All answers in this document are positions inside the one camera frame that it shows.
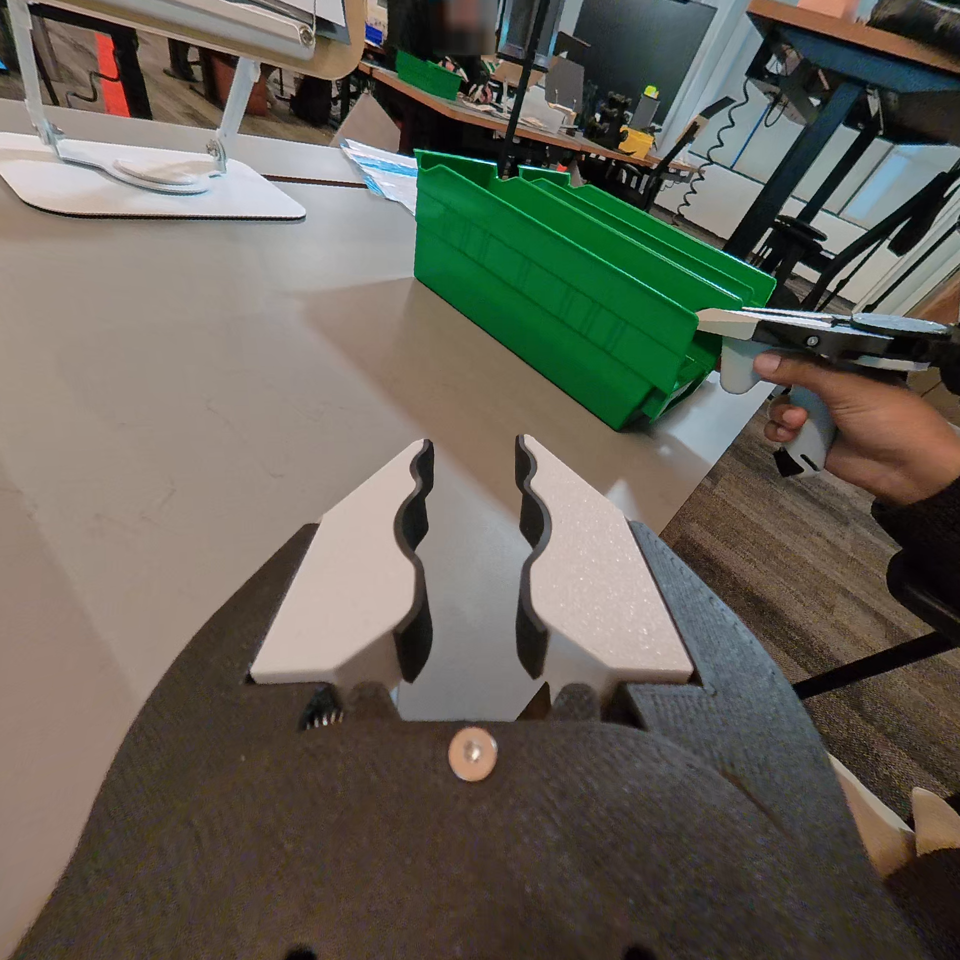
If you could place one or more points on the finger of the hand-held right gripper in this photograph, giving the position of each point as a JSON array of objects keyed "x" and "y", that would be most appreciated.
[{"x": 724, "y": 324}]

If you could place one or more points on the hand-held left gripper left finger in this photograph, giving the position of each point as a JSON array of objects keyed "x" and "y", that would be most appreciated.
[{"x": 345, "y": 600}]

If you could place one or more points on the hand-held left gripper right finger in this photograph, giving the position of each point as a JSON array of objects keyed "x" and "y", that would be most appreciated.
[{"x": 600, "y": 600}]

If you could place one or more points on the person's right forearm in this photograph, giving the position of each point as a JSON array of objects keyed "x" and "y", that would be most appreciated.
[{"x": 930, "y": 517}]

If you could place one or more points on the person's right hand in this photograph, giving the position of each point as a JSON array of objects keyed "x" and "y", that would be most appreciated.
[{"x": 885, "y": 427}]

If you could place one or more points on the black stool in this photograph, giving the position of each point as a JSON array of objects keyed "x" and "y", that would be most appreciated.
[{"x": 799, "y": 225}]

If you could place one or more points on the yellow black tool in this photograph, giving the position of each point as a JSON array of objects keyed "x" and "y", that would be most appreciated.
[{"x": 639, "y": 139}]

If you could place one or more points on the grey bottle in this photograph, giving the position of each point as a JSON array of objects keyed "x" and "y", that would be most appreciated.
[{"x": 647, "y": 105}]

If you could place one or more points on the large black monitor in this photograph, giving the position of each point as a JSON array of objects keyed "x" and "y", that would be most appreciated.
[{"x": 645, "y": 45}]

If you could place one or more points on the wooden workbench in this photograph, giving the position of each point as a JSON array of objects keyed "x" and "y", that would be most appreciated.
[{"x": 487, "y": 118}]

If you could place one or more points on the blue white paper sheets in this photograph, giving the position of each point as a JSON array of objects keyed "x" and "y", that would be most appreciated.
[{"x": 382, "y": 176}]

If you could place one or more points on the grey cardboard panel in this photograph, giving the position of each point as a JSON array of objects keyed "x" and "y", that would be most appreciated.
[{"x": 367, "y": 124}]

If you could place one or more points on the wooden board document stand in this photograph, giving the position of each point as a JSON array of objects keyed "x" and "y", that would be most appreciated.
[{"x": 150, "y": 187}]

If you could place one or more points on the orange plastic object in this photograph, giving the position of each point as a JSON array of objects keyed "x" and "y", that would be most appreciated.
[{"x": 109, "y": 60}]

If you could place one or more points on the black frame standing desk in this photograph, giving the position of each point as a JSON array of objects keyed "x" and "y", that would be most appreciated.
[{"x": 829, "y": 131}]

